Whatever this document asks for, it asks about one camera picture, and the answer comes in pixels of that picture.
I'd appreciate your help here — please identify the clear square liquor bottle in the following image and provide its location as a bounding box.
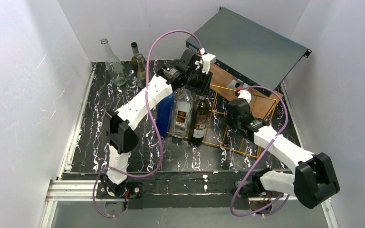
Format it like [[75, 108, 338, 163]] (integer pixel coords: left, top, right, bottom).
[[171, 88, 193, 138]]

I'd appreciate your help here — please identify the blue tall glass bottle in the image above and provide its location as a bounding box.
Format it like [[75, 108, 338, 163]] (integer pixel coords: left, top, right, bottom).
[[156, 93, 175, 138]]

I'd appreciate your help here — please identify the clear labelled wine bottle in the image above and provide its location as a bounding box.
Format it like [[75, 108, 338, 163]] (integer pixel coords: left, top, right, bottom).
[[135, 52, 146, 89]]

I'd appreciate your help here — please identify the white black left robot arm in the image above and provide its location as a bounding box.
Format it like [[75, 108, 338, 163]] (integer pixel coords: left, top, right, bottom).
[[100, 49, 216, 198]]

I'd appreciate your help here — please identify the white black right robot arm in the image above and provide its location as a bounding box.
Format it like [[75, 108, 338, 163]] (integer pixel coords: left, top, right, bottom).
[[227, 98, 340, 209]]

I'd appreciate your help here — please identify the dark green wine bottle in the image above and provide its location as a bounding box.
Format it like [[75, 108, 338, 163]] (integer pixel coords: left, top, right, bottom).
[[131, 42, 139, 74]]

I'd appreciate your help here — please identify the clear tall empty bottle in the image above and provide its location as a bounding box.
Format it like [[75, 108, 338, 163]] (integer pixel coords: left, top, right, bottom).
[[100, 38, 127, 86]]

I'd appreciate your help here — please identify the wooden board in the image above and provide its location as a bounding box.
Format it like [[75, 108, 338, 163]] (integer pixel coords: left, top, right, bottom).
[[210, 64, 283, 119]]

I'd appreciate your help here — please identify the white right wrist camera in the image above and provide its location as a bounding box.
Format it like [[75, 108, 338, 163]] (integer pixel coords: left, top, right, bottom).
[[235, 89, 251, 104]]

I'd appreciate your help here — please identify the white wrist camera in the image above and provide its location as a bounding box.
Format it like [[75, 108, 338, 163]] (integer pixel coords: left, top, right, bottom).
[[196, 48, 216, 74], [235, 89, 251, 104]]

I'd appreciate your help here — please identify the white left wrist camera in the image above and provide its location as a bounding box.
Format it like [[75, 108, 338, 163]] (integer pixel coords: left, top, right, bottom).
[[196, 48, 216, 74]]

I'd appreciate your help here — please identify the grey metal bracket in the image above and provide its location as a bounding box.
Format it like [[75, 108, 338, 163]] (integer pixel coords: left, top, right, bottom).
[[227, 79, 249, 98]]

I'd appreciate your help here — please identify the gold wire wine rack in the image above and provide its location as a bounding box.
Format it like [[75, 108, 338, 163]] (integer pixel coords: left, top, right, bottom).
[[160, 74, 278, 159]]

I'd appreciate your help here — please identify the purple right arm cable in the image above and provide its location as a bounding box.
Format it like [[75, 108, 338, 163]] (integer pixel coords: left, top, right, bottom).
[[230, 85, 290, 218]]

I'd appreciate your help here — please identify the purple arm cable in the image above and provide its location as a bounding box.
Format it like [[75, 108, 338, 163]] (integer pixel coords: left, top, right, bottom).
[[230, 85, 290, 218], [93, 30, 203, 219]]

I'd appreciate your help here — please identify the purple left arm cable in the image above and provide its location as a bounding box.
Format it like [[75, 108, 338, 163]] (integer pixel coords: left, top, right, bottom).
[[93, 30, 203, 219]]

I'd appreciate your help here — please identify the grey rack-mount network switch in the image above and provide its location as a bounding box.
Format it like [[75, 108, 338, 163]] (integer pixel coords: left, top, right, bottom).
[[186, 7, 312, 96]]

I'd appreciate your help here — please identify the aluminium frame rail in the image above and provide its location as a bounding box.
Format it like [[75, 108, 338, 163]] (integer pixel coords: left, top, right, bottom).
[[42, 62, 333, 228]]

